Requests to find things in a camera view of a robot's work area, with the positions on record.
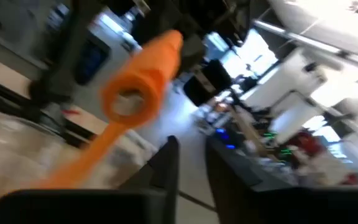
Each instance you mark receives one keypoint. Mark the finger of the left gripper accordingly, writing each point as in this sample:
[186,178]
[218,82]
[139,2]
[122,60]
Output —
[193,49]

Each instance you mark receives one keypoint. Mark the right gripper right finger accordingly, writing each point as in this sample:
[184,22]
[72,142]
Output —
[291,207]

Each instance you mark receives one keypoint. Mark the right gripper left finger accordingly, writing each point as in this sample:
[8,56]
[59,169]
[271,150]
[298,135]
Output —
[89,207]

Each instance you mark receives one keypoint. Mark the orange elastic bandage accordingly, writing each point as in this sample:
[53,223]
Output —
[148,71]

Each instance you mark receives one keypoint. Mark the black office chair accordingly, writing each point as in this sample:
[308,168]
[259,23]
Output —
[210,82]

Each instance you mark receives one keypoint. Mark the background desk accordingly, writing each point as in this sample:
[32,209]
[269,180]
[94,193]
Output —
[247,130]

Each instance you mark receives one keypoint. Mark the black computer tower with lights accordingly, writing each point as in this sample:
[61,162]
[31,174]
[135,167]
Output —
[228,140]

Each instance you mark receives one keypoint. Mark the black table frame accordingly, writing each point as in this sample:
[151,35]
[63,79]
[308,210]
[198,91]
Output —
[64,62]

